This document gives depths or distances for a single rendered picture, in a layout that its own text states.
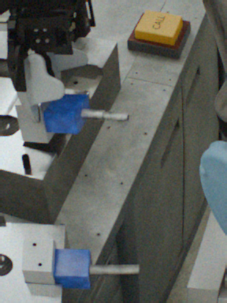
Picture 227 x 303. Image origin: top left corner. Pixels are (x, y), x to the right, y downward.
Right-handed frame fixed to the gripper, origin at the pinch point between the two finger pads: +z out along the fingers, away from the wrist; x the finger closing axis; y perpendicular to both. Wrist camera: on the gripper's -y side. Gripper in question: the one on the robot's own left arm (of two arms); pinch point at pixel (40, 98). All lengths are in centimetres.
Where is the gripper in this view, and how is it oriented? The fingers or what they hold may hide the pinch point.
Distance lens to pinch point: 110.4
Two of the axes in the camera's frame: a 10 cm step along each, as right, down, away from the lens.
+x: 3.4, -5.9, 7.3
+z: 1.5, 8.0, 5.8
